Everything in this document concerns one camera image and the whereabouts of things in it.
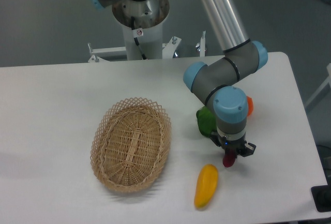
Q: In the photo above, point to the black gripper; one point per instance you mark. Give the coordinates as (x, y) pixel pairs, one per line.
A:
(239, 146)

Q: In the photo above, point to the woven wicker basket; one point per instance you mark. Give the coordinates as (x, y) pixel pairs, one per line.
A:
(131, 145)

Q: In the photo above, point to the black device at table edge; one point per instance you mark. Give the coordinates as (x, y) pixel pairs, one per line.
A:
(321, 197)

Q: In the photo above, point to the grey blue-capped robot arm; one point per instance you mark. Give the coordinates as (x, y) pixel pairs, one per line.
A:
(213, 85)

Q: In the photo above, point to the white metal base frame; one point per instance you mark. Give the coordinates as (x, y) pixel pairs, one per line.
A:
(169, 50)

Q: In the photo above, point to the orange fruit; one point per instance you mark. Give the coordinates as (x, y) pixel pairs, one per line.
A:
(250, 105)

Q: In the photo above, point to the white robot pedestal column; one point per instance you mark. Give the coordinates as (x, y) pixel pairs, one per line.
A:
(142, 26)

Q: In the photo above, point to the yellow mango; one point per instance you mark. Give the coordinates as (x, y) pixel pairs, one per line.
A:
(206, 186)

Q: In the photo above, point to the purple sweet potato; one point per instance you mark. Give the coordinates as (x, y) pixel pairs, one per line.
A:
(229, 158)

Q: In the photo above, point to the white frame at right edge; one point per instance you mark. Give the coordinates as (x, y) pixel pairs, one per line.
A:
(322, 90)

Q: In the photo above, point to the green leafy vegetable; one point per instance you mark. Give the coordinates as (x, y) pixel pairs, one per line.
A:
(206, 121)

